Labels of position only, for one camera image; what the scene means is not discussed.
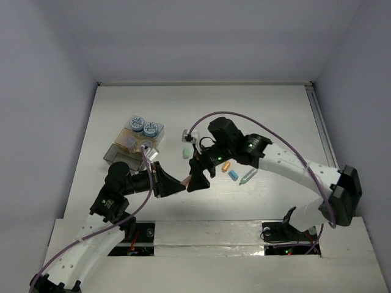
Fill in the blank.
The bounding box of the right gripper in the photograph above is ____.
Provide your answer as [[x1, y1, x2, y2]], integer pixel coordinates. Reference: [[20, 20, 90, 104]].
[[187, 142, 233, 192]]

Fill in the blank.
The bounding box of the purple clip jar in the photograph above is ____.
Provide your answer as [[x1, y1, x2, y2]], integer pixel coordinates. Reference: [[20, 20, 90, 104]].
[[121, 136, 137, 151]]

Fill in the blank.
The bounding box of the blue splash label jar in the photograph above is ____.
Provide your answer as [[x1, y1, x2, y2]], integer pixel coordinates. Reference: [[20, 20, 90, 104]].
[[128, 116, 145, 132]]

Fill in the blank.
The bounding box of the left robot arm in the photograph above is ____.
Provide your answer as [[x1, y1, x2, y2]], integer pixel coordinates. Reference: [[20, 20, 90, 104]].
[[30, 162, 186, 292]]

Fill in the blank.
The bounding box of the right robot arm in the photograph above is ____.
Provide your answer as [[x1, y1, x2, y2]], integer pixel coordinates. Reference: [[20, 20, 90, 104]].
[[182, 117, 362, 239]]

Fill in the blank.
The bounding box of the grey plastic bin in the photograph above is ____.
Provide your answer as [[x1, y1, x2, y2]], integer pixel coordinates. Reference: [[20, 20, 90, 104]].
[[103, 144, 145, 172]]

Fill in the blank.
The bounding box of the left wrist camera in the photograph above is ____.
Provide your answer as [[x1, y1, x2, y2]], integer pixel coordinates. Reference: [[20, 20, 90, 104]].
[[141, 146, 159, 162]]

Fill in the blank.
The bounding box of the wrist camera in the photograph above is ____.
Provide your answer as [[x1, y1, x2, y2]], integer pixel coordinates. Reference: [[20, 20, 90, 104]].
[[141, 146, 159, 162], [181, 129, 200, 144]]

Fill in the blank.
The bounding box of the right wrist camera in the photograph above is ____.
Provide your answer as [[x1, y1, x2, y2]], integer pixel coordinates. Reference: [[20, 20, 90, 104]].
[[181, 129, 200, 144]]

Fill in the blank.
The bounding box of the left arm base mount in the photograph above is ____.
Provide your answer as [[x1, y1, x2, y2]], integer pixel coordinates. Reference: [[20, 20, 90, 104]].
[[108, 222, 155, 257]]

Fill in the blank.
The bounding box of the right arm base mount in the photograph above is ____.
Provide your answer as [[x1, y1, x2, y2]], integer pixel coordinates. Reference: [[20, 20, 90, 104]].
[[260, 207, 321, 256]]

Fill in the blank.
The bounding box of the aluminium side rail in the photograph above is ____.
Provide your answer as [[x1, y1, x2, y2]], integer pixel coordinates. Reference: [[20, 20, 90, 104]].
[[304, 82, 355, 217]]

